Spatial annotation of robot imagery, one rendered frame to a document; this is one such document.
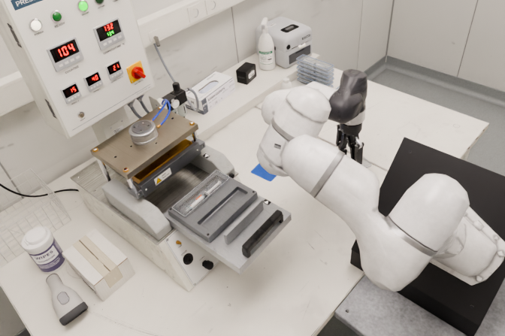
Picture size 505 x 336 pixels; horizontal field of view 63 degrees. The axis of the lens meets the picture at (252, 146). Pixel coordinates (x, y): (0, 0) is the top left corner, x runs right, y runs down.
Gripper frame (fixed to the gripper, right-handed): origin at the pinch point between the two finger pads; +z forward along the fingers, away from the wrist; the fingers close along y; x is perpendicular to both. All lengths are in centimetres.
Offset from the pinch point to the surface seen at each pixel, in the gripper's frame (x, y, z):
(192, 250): -63, 15, -4
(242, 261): -53, 33, -17
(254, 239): -49, 31, -21
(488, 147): 137, -40, 79
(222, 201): -51, 13, -19
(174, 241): -67, 14, -10
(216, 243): -57, 25, -17
